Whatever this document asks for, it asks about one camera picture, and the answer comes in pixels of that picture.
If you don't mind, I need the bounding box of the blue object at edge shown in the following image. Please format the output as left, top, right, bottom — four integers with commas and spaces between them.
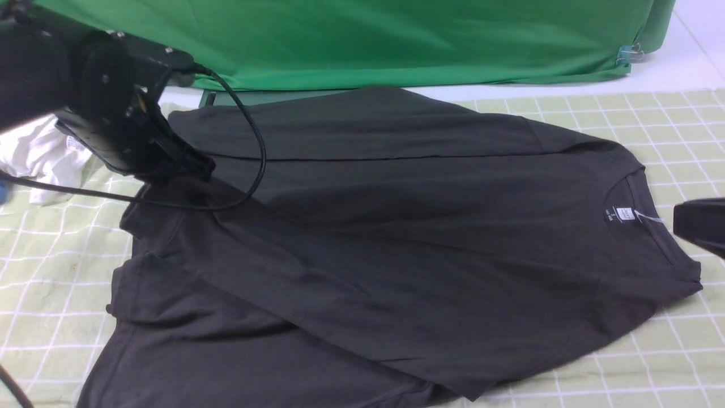
0, 180, 10, 204

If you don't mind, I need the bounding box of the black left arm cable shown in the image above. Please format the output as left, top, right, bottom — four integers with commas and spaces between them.
0, 63, 267, 408

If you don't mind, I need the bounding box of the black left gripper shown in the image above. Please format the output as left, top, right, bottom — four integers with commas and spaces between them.
56, 32, 215, 183

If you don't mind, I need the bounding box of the dark gray long-sleeved shirt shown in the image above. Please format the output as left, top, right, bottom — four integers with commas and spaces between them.
78, 88, 702, 407

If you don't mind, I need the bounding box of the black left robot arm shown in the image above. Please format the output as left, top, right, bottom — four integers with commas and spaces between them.
1, 1, 215, 182

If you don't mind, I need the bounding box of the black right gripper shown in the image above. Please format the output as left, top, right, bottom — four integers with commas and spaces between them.
673, 197, 724, 259

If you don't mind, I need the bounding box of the white crumpled shirt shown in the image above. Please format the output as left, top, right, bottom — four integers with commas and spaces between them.
1, 114, 93, 188

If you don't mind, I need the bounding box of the green backdrop cloth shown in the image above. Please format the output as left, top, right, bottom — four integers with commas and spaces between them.
39, 1, 674, 91

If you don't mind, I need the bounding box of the light green checkered tablecloth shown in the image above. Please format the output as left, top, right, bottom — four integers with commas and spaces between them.
1, 90, 724, 407

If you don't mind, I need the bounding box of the metal binder clip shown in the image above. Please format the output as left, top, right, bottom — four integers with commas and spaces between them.
615, 43, 645, 66

